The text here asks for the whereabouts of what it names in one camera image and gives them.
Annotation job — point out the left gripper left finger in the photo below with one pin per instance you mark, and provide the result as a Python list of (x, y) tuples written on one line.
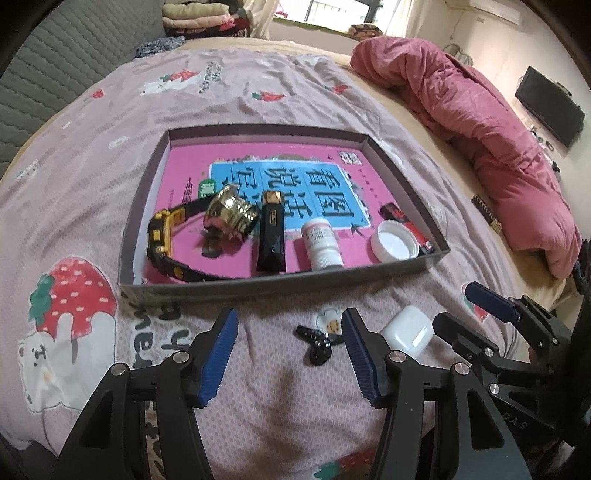
[(108, 440)]

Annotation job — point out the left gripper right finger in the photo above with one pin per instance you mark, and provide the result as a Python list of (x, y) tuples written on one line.
[(440, 422)]

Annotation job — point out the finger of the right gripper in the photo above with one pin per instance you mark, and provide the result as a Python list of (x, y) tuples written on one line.
[(497, 373), (542, 330)]

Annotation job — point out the white earbuds case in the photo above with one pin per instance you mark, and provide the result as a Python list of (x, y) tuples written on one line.
[(409, 331)]

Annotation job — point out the small black clip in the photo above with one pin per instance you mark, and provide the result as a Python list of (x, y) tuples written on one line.
[(321, 343)]

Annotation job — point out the white plastic jar lid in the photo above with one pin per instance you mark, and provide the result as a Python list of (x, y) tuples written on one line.
[(394, 242)]

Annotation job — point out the white pill bottle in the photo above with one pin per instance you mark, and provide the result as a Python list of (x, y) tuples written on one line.
[(321, 245)]

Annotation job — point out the red black marker pen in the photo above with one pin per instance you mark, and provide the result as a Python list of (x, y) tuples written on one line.
[(392, 212)]

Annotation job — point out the black gold lighter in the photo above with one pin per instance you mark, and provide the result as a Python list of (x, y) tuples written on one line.
[(271, 258)]

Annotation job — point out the yellow black wrist watch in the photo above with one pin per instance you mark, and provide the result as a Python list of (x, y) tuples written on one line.
[(159, 242)]

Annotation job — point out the gold metallic cap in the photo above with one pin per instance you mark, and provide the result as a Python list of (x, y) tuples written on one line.
[(231, 215)]

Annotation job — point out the pink strawberry print sheet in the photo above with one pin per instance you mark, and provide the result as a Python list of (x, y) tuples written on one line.
[(64, 204)]

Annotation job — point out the grey shallow cardboard box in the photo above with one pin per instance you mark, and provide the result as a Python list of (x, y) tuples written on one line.
[(135, 275)]

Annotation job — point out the red crumpled quilt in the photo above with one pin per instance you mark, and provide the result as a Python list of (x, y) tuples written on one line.
[(462, 107)]

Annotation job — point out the pink blue children's book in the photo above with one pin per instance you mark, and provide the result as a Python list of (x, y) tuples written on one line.
[(344, 185)]

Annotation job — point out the dark framed window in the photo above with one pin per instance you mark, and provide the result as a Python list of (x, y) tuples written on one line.
[(336, 15)]

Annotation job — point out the blue patterned cloth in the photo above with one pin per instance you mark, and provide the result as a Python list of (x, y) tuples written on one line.
[(160, 45)]

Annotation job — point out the cream curtain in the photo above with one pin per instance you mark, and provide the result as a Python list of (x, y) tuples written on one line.
[(261, 14)]

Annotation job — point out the grey quilted sofa cover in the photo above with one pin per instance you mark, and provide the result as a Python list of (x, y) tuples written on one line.
[(74, 45)]

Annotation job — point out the stack of folded clothes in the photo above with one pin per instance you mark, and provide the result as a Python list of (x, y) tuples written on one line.
[(206, 19)]

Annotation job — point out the black wall television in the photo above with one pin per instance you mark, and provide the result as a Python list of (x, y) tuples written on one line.
[(551, 105)]

